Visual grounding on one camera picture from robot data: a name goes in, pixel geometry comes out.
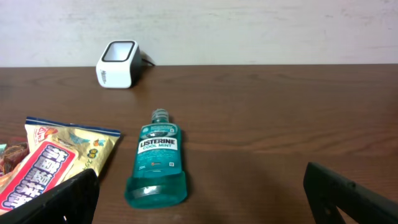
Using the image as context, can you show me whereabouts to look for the red chocolate bar wrapper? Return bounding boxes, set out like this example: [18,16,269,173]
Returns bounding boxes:
[1,137,29,177]

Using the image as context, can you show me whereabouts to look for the yellow snack bag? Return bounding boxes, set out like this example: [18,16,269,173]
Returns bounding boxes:
[1,117,121,214]

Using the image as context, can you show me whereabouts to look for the teal mouthwash bottle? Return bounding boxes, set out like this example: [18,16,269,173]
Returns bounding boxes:
[124,109,188,209]

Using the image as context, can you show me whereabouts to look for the white barcode scanner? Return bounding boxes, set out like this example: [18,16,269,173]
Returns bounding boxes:
[96,40,142,88]

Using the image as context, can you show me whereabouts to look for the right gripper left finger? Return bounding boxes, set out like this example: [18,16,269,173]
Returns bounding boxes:
[1,169,100,224]

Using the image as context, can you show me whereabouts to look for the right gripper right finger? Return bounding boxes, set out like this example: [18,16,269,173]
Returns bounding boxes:
[303,162,397,224]

